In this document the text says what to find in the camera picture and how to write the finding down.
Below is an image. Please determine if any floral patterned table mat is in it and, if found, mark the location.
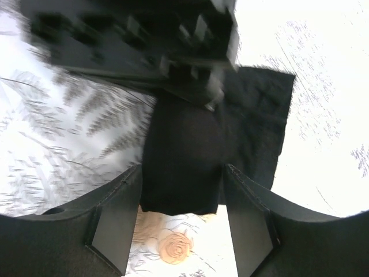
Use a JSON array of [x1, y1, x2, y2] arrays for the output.
[[1, 1, 368, 276]]

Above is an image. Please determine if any black underwear beige waistband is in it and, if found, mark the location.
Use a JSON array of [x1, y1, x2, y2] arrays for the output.
[[140, 67, 295, 216]]

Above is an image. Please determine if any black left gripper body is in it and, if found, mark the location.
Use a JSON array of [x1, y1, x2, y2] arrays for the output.
[[20, 0, 239, 110]]

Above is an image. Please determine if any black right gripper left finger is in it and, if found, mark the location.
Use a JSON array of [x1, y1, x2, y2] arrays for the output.
[[1, 165, 142, 276]]

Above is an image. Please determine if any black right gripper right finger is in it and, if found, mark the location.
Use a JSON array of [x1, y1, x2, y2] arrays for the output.
[[224, 164, 368, 277]]

